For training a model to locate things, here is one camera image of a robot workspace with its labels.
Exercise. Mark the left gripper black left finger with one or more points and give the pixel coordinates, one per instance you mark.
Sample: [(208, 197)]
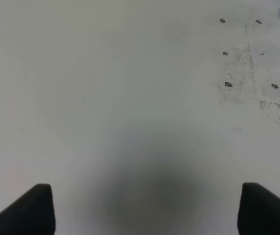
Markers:
[(31, 214)]

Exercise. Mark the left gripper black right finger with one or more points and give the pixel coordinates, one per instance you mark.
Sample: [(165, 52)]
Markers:
[(259, 211)]

